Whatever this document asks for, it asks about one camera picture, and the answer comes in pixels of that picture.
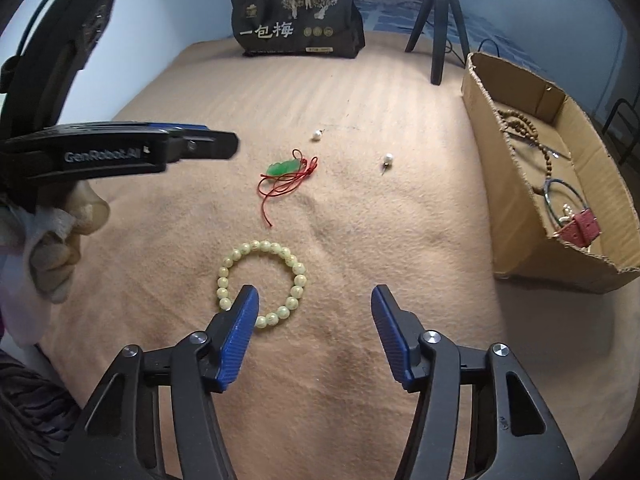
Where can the black tripod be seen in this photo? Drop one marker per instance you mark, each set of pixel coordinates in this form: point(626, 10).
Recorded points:
point(441, 10)

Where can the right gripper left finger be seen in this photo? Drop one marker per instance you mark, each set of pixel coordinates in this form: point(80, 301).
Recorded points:
point(117, 435)

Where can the gloved left hand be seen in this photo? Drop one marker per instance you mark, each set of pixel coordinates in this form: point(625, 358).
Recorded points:
point(39, 254)

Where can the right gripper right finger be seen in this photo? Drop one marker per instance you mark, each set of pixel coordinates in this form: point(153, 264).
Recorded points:
point(513, 433)

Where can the cardboard box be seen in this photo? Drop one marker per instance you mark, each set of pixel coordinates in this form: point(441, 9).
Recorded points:
point(527, 130)

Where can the blue patterned bed sheet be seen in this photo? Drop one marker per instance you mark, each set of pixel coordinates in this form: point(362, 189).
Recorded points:
point(380, 16)

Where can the black snack bag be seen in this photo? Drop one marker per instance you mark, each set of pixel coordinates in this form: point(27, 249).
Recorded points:
point(298, 27)

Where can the black metal rack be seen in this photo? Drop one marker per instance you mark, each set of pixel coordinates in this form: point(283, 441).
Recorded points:
point(622, 128)

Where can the dark blue bangle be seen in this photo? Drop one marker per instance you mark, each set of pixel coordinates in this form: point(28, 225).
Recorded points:
point(561, 201)

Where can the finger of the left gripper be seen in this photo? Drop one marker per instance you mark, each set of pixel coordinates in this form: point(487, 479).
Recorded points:
point(185, 127)
point(202, 144)

